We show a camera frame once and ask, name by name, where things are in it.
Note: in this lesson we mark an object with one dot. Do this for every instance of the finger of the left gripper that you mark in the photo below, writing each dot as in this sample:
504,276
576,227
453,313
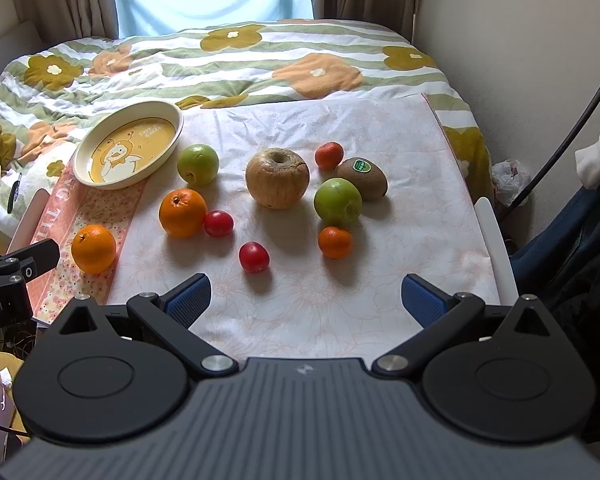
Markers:
32,261

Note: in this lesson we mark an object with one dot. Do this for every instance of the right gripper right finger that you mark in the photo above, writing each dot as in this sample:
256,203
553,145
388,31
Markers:
443,318

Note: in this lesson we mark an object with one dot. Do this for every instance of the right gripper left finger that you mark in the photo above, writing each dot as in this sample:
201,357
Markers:
168,318

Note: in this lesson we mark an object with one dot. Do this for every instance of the red cherry tomato front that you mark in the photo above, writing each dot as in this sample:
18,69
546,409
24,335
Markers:
253,257

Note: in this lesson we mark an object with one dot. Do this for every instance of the red cherry tomato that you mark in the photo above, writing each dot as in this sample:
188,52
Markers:
253,257
218,224

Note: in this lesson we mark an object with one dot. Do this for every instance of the large orange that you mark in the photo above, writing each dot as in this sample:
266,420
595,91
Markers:
182,213

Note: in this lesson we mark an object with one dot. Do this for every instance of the small mandarin front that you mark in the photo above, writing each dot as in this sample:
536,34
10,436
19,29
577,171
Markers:
334,242

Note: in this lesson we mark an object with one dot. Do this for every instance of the small mandarin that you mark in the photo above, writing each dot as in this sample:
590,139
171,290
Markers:
334,242
328,156

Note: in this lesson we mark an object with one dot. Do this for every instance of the brown kiwi with sticker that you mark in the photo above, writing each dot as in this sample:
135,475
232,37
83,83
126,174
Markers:
367,177

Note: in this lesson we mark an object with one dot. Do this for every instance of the green apple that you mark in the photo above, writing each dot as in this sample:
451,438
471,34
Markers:
337,202
198,165

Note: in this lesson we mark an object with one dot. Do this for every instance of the large brownish apple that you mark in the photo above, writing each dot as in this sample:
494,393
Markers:
277,178

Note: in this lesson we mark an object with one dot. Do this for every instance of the black pen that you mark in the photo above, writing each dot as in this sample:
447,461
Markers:
13,194

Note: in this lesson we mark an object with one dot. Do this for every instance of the floral striped duvet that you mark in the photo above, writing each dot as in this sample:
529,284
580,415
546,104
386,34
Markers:
51,99

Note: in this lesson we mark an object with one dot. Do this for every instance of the cream oval duck bowl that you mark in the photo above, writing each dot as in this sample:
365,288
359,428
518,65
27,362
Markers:
128,145

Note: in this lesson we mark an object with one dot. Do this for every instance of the white plastic bag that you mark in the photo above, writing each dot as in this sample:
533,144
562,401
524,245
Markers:
509,179

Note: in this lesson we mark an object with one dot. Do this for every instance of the white floral towel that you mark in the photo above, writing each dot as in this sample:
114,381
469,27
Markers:
305,305

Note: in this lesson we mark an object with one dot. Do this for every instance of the grey headboard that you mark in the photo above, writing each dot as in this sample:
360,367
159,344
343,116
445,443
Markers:
21,40

